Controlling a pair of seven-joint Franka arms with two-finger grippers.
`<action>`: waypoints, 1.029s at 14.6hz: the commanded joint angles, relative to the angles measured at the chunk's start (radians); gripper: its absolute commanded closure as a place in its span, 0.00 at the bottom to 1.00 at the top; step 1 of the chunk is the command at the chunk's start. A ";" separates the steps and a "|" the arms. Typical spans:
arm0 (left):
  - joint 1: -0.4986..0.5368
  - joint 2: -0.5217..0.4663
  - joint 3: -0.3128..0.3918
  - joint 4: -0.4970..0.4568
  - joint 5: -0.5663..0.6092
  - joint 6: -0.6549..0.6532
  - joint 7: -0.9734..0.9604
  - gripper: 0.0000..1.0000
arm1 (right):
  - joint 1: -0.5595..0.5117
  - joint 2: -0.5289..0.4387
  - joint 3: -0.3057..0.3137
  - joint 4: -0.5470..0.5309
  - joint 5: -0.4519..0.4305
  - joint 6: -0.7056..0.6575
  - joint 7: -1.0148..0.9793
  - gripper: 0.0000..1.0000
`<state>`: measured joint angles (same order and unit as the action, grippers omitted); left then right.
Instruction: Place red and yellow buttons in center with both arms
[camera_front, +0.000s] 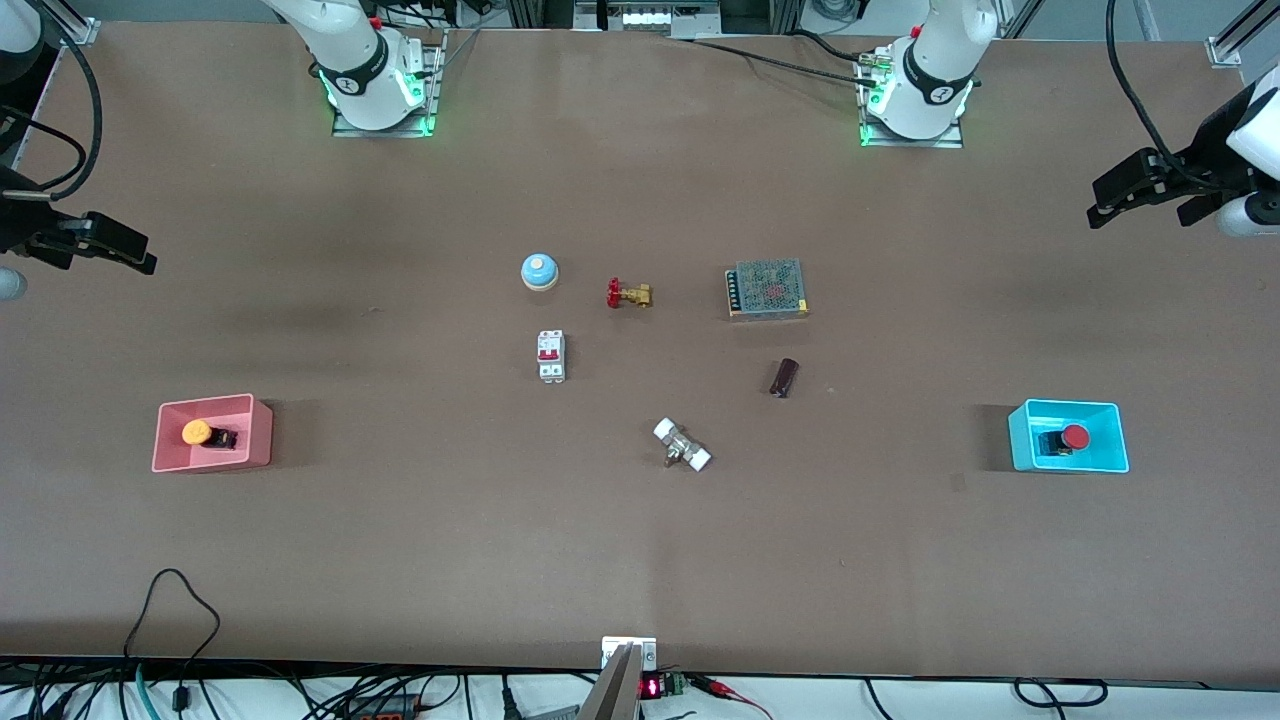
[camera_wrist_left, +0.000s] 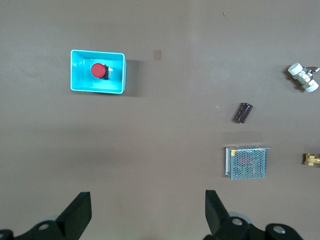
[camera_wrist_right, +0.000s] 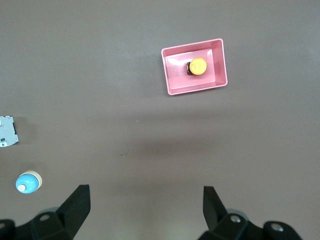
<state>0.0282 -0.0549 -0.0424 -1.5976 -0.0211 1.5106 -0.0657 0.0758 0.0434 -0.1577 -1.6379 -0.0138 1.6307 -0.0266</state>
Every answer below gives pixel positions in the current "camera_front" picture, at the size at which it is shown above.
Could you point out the grey camera mount bar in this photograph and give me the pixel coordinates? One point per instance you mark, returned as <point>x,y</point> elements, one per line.
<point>612,690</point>

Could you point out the blue service bell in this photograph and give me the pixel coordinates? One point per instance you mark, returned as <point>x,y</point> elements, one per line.
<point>539,271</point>

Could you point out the dark brown capacitor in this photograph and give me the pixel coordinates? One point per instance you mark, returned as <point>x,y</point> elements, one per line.
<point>784,378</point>

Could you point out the pink plastic bin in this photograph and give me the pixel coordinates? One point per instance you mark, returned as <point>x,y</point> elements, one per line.
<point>250,440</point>

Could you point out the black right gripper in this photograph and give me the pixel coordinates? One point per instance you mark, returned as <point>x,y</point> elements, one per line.
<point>22,228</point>

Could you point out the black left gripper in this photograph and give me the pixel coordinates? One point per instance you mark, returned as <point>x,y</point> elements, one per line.
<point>1203,171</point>

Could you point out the red digit display module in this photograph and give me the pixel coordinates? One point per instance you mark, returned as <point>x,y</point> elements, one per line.
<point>655,686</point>

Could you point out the white circuit breaker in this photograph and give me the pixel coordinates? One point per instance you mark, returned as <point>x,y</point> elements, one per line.
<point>551,356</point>

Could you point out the yellow push button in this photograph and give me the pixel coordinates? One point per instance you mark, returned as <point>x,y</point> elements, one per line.
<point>197,432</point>

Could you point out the metal mesh power supply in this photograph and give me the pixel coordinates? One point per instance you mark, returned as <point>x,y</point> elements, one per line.
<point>768,288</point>

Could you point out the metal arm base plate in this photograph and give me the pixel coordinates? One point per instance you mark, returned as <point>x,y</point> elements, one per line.
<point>910,143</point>
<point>432,90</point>

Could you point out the red clip lead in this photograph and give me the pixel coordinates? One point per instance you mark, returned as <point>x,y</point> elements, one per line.
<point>725,690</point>

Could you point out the red push button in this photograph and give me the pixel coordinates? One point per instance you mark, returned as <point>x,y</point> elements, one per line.
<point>1075,437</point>

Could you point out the aluminium frame profile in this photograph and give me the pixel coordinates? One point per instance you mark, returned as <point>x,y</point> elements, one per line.
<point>75,22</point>
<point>1240,35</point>

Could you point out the cyan plastic bin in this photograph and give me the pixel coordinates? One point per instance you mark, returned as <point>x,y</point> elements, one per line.
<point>1025,440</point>

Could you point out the silver valve white ends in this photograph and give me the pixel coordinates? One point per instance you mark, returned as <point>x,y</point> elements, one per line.
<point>682,446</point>

